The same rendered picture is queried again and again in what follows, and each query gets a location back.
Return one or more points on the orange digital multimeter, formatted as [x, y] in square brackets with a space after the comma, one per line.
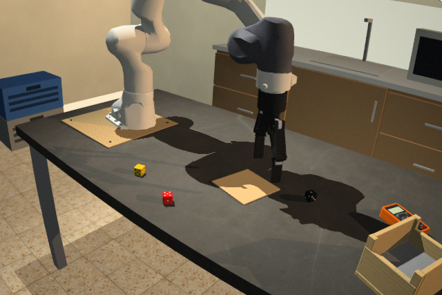
[394, 213]

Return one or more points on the tan flat mat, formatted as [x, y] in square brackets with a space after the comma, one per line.
[245, 186]

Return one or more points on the yellow die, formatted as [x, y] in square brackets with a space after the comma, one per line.
[139, 170]

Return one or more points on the black die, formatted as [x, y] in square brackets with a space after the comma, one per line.
[310, 196]

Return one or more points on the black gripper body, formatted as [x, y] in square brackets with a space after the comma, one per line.
[272, 103]

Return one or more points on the red die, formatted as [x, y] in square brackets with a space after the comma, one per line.
[167, 197]

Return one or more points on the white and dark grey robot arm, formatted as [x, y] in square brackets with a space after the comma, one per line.
[266, 41]

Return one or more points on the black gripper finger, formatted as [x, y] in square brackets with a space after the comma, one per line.
[279, 148]
[260, 135]

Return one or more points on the wooden crate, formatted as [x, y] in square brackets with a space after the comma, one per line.
[402, 260]

